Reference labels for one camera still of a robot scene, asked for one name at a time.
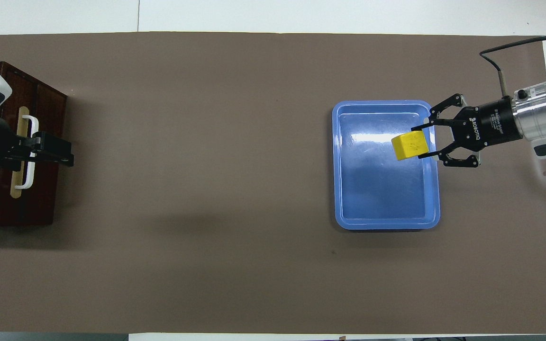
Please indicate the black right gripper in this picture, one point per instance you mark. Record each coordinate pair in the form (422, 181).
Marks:
(491, 124)

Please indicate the brown table mat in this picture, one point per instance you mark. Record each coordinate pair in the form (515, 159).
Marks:
(206, 189)

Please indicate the dark wooden drawer cabinet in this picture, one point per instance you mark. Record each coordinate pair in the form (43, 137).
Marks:
(48, 203)

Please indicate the blue plastic tray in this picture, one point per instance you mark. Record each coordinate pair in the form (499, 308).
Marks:
(382, 199)

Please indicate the yellow block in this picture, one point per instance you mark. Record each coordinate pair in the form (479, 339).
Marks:
(410, 146)

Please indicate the wooden drawer with dark front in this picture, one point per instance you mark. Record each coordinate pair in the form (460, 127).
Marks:
(5, 208)

